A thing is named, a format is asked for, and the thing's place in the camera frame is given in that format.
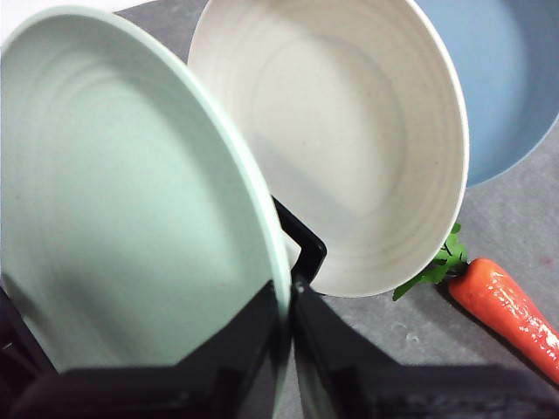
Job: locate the green plate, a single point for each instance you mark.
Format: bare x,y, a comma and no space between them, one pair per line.
131,196

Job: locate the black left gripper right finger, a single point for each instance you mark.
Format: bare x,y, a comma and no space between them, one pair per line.
349,384

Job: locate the beige plate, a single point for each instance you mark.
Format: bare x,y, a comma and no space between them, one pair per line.
340,153

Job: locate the blue plate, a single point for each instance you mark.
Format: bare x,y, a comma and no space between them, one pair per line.
502,87

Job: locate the black plate rack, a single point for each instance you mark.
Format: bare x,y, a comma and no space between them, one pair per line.
308,255

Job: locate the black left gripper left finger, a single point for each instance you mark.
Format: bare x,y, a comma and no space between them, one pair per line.
174,393

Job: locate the orange carrot with green leaves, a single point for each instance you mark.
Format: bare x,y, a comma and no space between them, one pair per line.
502,301

